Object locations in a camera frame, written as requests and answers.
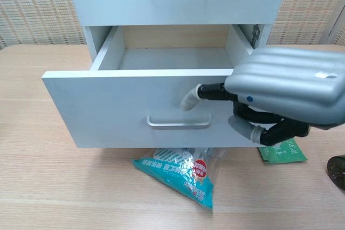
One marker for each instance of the white bottom drawer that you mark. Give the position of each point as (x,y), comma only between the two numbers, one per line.
(107,106)

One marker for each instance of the grey window frame post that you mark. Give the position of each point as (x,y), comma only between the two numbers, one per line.
(334,22)

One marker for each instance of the green tea sachet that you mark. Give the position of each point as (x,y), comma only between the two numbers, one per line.
(285,154)

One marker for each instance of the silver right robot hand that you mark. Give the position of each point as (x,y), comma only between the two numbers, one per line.
(285,79)

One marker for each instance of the woven bamboo wall screen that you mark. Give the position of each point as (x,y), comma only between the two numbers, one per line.
(32,6)

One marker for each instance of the teal snack packet bag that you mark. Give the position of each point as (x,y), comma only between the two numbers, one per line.
(175,170)

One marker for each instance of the dark brown glossy object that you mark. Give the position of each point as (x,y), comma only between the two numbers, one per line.
(337,173)

